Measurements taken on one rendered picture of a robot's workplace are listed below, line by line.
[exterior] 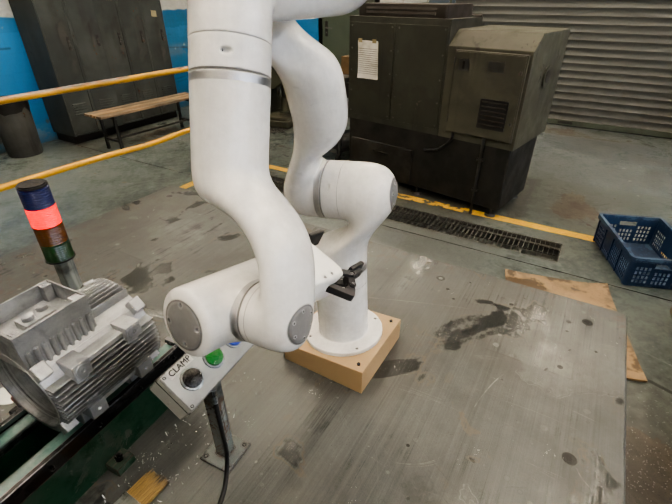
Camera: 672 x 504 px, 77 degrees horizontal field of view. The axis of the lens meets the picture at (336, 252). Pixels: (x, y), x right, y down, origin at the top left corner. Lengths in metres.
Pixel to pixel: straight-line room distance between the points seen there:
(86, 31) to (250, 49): 5.64
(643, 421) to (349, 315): 1.66
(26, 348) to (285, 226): 0.47
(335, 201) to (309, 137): 0.14
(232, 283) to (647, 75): 6.48
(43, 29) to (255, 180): 5.49
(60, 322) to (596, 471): 0.98
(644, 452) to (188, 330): 1.99
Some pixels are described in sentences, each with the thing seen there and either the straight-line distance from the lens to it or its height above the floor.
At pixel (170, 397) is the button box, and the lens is 0.71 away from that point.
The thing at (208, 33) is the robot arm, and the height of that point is 1.53.
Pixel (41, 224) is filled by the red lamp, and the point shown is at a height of 1.13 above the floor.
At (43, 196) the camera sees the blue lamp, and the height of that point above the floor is 1.19.
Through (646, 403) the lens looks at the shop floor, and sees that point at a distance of 2.45.
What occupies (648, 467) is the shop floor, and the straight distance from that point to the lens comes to 2.20.
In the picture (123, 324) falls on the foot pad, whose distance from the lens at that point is 0.83.
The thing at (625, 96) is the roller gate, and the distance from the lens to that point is 6.80.
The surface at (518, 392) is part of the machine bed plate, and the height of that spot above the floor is 0.80.
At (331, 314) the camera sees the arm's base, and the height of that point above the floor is 0.95.
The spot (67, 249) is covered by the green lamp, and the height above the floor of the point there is 1.06.
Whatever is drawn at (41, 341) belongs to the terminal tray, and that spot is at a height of 1.11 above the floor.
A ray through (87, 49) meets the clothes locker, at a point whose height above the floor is 1.01.
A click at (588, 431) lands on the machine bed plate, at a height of 0.80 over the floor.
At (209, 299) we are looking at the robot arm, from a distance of 0.49.
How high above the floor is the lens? 1.57
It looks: 31 degrees down
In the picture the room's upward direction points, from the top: straight up
